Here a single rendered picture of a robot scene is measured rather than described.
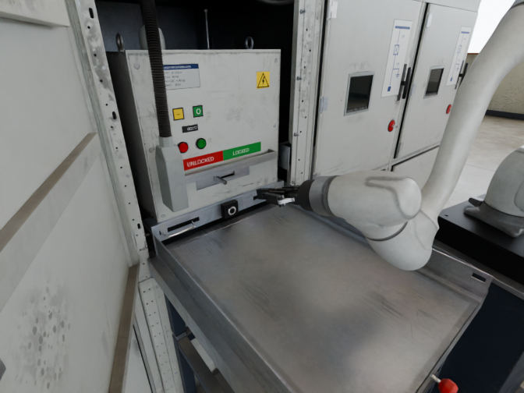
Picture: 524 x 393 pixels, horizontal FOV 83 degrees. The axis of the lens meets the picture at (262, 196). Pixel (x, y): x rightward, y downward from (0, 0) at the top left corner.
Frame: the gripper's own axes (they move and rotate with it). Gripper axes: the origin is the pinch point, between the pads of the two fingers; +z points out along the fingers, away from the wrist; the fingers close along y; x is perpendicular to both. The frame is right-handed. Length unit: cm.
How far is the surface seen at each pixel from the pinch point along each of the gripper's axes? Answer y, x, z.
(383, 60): 77, 36, 4
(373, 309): 3.6, -28.9, -27.0
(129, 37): 0, 71, 76
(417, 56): 109, 37, 4
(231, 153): 3.3, 12.8, 18.4
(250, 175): 11.0, 3.2, 21.9
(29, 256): -52, 9, -28
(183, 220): -17.0, -4.2, 23.2
